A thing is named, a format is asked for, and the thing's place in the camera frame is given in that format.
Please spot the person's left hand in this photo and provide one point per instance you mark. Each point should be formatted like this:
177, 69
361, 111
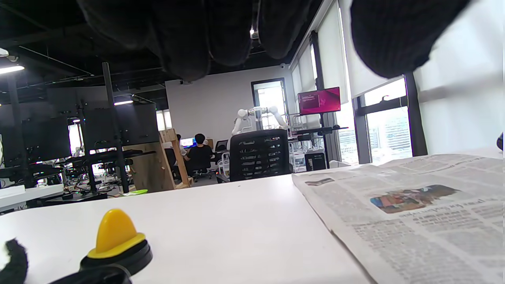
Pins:
189, 31

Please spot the yellow-knob sponge polish lid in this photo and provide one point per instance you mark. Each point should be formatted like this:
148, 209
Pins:
116, 232

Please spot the black round polish lid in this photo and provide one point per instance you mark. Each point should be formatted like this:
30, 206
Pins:
138, 256

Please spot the newspaper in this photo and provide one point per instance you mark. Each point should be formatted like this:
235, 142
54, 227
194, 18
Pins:
414, 236

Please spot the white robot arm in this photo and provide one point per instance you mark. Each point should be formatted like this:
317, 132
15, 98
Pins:
241, 114

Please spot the blue screen monitor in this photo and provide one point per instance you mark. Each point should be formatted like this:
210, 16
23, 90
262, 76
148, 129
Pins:
187, 142

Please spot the black metal pole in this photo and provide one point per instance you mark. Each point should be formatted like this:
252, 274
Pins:
114, 126

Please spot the black monitor stand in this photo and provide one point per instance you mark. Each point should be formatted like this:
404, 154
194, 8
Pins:
317, 59

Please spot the black office chair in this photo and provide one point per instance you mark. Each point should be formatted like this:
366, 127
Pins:
258, 156

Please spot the white roller blind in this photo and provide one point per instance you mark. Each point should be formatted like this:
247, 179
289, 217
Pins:
357, 81
331, 51

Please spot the red screen monitor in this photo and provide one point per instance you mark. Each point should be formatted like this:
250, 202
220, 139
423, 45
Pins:
319, 100

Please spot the green bowl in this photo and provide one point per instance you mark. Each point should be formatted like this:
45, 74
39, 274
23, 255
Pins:
135, 192

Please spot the black computer tower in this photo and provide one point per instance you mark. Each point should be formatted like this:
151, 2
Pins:
315, 162

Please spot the white side table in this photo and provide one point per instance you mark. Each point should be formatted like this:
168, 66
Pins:
27, 193

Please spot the wooden frame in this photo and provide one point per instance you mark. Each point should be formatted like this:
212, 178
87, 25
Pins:
152, 169

